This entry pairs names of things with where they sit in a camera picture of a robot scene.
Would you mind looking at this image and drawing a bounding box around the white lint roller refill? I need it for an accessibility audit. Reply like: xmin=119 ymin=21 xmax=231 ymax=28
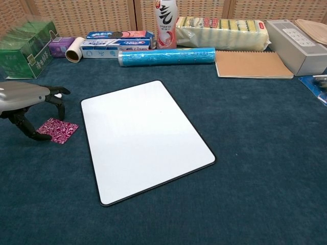
xmin=65 ymin=37 xmax=86 ymax=63

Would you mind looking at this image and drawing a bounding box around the brown spiral notebook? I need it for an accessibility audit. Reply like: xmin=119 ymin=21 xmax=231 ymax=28
xmin=215 ymin=50 xmax=295 ymax=80

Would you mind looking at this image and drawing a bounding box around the blue blister package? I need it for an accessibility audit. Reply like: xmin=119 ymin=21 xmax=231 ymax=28
xmin=298 ymin=75 xmax=327 ymax=107

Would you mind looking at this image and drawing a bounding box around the green tea box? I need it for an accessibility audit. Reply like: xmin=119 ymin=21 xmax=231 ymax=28
xmin=0 ymin=20 xmax=60 ymax=80

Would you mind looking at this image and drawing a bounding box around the purple small box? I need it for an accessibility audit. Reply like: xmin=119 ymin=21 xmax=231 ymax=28
xmin=48 ymin=36 xmax=76 ymax=59

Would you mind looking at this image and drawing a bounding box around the wicker folding screen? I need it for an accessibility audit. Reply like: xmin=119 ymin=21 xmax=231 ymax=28
xmin=0 ymin=0 xmax=327 ymax=39

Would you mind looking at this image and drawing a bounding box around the yellow sponge pack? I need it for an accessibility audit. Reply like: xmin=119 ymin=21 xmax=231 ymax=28
xmin=175 ymin=16 xmax=271 ymax=52

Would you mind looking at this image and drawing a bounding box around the magenta patterned square card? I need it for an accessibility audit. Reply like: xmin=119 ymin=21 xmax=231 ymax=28
xmin=36 ymin=117 xmax=80 ymax=145

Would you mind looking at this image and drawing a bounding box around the beige woven plate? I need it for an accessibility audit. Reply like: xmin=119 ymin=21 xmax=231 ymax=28
xmin=295 ymin=18 xmax=327 ymax=44

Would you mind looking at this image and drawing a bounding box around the white pink drink bottle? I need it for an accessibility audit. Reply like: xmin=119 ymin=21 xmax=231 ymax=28
xmin=155 ymin=0 xmax=178 ymax=50

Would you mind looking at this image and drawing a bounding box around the grey rectangular box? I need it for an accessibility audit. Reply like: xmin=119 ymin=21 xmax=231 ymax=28
xmin=265 ymin=19 xmax=327 ymax=77

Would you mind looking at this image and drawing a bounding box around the blue plastic wrap roll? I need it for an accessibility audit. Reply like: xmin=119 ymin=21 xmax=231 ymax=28
xmin=118 ymin=46 xmax=217 ymax=67

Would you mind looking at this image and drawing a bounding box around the white blue toothpaste box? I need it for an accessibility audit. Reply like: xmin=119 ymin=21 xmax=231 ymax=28
xmin=80 ymin=38 xmax=151 ymax=59

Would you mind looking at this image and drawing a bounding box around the blue cookie package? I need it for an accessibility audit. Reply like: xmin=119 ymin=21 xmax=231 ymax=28
xmin=86 ymin=30 xmax=156 ymax=40

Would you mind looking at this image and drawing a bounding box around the white board with black rim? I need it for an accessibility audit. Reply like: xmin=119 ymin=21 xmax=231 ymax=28
xmin=81 ymin=80 xmax=216 ymax=207

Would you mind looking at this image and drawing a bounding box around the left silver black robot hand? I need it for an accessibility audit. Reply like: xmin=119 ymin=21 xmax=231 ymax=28
xmin=0 ymin=81 xmax=72 ymax=141

